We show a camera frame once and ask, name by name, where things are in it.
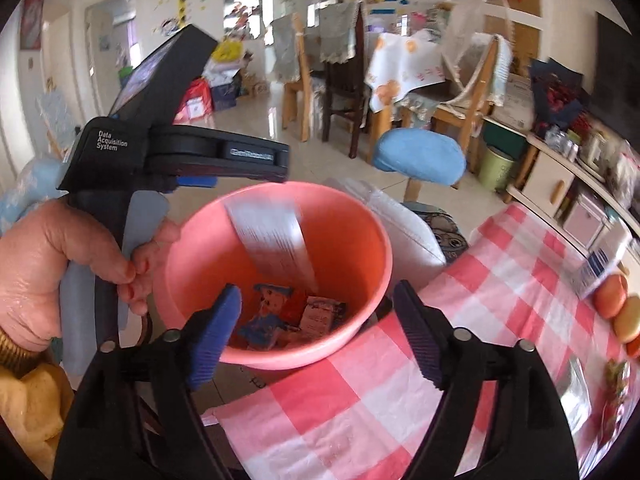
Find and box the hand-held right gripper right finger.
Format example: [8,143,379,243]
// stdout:
[394,279,582,480]

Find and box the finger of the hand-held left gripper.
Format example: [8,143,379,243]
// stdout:
[175,132,292,189]

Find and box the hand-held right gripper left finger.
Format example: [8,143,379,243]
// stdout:
[52,283,244,480]

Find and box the blue cartoon cow snack packet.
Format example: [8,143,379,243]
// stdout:
[236,283,302,352]

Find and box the silver printed foil wrapper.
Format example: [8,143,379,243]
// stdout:
[556,357,592,438]
[223,194,319,295]

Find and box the white drink carton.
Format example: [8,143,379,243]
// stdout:
[299,295,349,335]

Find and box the pink plastic basin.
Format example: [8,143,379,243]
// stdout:
[151,181,395,372]

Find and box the yellow snack packet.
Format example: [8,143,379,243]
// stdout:
[602,359,632,402]

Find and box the person's left hand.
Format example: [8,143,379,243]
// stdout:
[0,197,182,356]

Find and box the light blue plush blanket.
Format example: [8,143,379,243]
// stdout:
[0,156,68,223]

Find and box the pink checked tablecloth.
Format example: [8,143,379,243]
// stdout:
[200,202,640,480]

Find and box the cartoon print cushion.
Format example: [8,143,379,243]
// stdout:
[401,201,472,267]

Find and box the dark wooden chair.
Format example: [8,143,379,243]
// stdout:
[320,2,369,159]

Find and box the wooden chair with grey cover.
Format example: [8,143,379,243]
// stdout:
[271,11,327,142]

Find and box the yellow bag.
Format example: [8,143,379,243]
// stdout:
[211,39,247,64]

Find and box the red framed picture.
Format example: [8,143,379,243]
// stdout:
[19,0,45,52]

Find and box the blue cushioned stool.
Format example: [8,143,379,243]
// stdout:
[372,128,467,203]

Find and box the white orange-print cloth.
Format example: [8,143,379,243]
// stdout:
[363,30,449,117]

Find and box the green waste bin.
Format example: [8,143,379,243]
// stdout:
[476,143,517,192]

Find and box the red apple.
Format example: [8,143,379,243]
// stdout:
[594,274,629,320]

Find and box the cream TV cabinet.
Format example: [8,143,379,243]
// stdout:
[506,132,640,266]

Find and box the white milk bottle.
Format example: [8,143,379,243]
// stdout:
[574,219,635,302]

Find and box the pink storage box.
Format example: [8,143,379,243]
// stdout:
[561,191,609,251]

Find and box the large yellow pear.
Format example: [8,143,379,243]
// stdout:
[613,296,640,344]

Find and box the pack of silver cans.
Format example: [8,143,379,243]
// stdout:
[544,126,582,159]

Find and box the cream electric kettle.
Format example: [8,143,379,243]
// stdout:
[579,130,609,172]

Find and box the wooden chair with lace cover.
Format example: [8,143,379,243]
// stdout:
[431,0,514,162]

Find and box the dark wrapped flower bouquet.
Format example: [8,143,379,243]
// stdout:
[528,56,599,132]

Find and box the black television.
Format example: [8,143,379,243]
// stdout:
[594,10,640,153]

